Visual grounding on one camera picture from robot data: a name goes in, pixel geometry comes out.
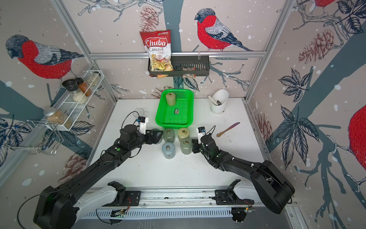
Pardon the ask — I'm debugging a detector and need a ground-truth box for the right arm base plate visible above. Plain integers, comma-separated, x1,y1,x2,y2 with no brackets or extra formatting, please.
211,189,254,205

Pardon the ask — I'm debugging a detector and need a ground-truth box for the green tea canister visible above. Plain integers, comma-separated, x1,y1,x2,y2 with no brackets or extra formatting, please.
180,137,193,155
163,128,175,143

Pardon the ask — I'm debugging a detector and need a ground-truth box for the black lid spice jar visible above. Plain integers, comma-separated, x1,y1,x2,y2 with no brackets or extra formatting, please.
62,79,88,104

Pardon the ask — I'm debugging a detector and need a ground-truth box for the orange spice bottle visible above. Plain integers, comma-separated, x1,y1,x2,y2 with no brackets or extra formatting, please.
75,77,92,97

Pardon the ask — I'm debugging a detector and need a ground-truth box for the blue-grey tea canister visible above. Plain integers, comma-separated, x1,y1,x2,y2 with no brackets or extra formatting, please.
162,142,175,159

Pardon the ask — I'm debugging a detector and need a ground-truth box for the white spoon in holder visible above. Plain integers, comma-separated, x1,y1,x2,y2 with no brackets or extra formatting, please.
207,95,219,106

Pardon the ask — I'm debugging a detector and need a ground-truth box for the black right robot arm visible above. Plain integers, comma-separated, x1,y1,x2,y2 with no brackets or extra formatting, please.
193,134,295,214

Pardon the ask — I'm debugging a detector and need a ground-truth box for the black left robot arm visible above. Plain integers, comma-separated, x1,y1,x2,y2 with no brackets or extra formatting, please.
33,125,163,229

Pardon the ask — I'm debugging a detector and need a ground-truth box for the white wire spice rack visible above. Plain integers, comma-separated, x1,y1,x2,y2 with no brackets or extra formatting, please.
2,69,105,156

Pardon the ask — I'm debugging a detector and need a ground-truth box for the pale spice jar rear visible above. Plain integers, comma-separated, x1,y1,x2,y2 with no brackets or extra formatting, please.
87,72,101,86

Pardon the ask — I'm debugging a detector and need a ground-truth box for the black wall basket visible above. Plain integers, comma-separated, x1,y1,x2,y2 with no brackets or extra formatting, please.
148,55,210,77

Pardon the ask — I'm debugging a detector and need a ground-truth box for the small snack packet in basket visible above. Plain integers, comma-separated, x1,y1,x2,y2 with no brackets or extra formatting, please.
182,66,196,71

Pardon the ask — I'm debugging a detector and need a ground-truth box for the red cassava chips bag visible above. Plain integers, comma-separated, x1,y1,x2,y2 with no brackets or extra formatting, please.
140,30,173,75

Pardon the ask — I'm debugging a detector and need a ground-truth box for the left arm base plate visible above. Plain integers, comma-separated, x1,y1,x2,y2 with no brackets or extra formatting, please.
113,190,141,207

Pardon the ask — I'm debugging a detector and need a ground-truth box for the grey-blue tea canister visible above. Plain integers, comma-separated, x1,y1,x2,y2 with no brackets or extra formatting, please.
152,128,163,144

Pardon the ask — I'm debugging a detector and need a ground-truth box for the white utensil holder cup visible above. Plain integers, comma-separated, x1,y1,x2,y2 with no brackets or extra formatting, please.
211,89,229,114

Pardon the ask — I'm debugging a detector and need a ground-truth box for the purple wooden spatula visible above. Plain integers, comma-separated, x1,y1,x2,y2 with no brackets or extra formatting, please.
216,122,240,137

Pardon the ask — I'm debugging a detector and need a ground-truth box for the silver lid spice jar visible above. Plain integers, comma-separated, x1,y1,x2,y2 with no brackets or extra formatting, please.
43,107,67,125

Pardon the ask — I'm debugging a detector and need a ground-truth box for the green plastic basket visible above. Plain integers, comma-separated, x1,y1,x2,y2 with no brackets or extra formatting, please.
155,89,194,129

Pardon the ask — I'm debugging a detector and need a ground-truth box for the beige tea canister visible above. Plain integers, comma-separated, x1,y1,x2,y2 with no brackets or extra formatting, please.
178,127,190,142
165,92,176,106

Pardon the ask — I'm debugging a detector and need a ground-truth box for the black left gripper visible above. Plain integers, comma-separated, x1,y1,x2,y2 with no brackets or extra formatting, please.
129,128,164,151

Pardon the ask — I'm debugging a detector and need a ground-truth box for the clear plastic cup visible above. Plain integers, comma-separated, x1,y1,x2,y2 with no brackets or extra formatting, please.
132,108,145,118

